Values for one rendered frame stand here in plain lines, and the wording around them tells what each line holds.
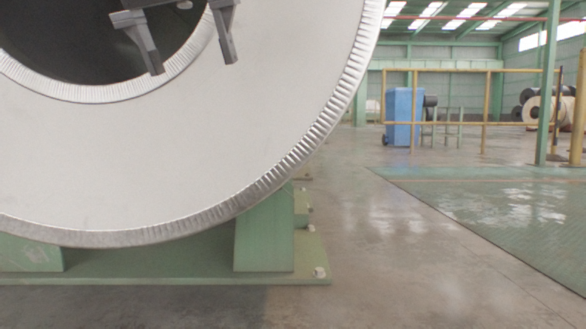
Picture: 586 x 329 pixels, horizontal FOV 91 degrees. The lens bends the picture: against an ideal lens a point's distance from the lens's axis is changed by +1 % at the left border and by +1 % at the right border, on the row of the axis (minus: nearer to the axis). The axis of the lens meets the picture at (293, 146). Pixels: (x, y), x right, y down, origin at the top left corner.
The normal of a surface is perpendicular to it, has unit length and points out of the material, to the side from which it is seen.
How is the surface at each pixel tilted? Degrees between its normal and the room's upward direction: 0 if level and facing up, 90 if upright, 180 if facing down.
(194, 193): 90
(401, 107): 93
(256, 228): 90
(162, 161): 90
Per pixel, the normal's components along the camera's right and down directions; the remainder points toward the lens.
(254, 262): 0.01, 0.10
